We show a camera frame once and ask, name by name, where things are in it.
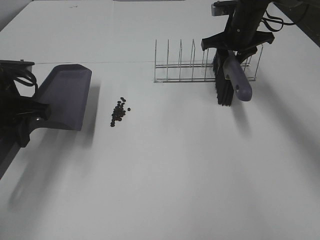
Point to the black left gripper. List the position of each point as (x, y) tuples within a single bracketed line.
[(17, 111)]

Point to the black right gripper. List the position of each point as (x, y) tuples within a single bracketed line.
[(240, 33)]

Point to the purple plastic dustpan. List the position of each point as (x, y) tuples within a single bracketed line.
[(66, 89)]

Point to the pile of coffee beans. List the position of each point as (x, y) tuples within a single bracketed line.
[(119, 111)]

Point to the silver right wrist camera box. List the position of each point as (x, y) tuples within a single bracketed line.
[(223, 7)]

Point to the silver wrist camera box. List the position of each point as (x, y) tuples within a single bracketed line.
[(20, 65), (223, 7)]

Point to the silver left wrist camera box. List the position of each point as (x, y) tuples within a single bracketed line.
[(20, 65)]

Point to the metal wire rack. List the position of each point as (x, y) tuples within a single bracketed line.
[(179, 65)]

